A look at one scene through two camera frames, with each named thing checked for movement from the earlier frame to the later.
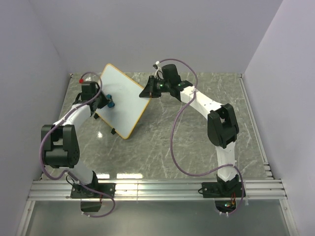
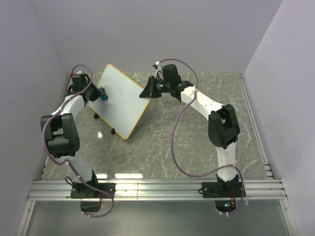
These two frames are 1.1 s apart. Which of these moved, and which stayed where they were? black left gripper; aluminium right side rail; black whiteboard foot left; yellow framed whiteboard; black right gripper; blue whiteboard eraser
Moved: black left gripper; blue whiteboard eraser
Stayed: aluminium right side rail; black right gripper; black whiteboard foot left; yellow framed whiteboard
